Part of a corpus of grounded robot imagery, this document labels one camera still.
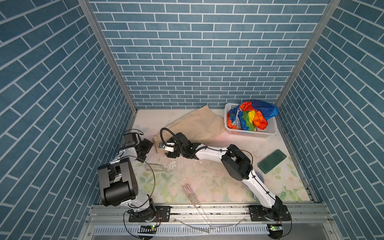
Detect pink chopstick pair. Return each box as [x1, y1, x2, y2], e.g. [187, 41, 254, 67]
[183, 184, 212, 227]

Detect clear plastic tube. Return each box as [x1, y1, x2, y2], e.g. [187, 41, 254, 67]
[146, 164, 164, 172]

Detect aluminium front rail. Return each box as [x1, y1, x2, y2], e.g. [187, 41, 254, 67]
[85, 203, 335, 226]

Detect white cable duct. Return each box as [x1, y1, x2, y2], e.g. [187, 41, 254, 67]
[93, 224, 270, 237]

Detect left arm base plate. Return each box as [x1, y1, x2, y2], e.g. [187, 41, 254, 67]
[129, 206, 171, 223]

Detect lavender mug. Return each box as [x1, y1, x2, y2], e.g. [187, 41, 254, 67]
[243, 170, 267, 202]

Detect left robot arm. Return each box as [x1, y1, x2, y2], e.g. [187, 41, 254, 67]
[98, 129, 156, 218]

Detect rainbow coloured shorts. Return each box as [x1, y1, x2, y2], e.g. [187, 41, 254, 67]
[225, 100, 279, 132]

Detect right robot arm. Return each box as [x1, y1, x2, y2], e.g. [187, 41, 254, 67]
[159, 133, 283, 215]

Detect white plastic basket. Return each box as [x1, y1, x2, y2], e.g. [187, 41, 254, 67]
[224, 103, 278, 138]

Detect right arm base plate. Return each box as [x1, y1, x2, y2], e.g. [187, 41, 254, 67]
[249, 203, 292, 222]

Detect beige shorts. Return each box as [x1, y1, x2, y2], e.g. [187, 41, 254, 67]
[166, 106, 226, 145]

